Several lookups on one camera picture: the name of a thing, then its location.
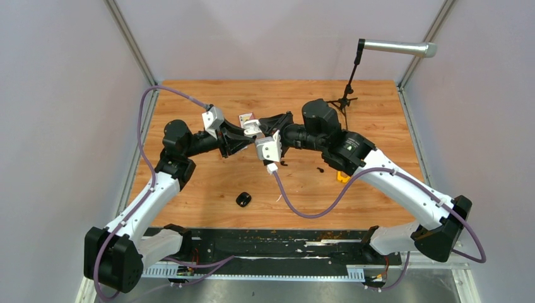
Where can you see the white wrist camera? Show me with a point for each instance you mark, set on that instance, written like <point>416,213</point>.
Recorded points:
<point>269,148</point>
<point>213,118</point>

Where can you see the black earbud charging case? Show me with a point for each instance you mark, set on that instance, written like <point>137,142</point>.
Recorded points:
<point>243,199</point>

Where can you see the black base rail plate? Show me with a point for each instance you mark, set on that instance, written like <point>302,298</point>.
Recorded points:
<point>281,255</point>

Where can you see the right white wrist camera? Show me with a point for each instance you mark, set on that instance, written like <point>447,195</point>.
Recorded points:
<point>269,148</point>

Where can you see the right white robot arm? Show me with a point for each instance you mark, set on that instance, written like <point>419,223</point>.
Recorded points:
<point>439,218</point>

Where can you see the yellow triangular plastic piece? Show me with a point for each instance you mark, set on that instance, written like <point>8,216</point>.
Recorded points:
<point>342,177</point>

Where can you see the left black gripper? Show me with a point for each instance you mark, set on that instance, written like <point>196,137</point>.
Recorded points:
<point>228,140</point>

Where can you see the silver microphone tube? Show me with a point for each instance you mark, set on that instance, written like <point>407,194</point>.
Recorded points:
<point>420,49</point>

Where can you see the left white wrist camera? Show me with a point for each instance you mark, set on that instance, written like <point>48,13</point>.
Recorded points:
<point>213,118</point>

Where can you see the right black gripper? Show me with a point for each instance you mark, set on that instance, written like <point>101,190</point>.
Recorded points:
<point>279,122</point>

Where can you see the black tripod stand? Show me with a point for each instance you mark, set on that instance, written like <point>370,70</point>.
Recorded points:
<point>344,102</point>

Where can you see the pink card box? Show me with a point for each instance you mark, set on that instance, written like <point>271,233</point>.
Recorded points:
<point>243,118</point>

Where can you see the white earbud charging case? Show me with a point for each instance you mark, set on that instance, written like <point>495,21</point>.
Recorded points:
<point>252,128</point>

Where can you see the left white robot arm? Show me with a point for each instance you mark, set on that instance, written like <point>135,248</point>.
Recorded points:
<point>117,255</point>

